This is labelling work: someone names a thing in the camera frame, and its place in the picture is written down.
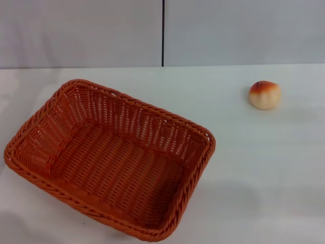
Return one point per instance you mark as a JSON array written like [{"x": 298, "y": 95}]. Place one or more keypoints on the orange woven plastic basket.
[{"x": 119, "y": 165}]

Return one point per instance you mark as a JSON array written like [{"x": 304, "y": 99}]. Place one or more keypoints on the round browned bread bun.
[{"x": 264, "y": 96}]

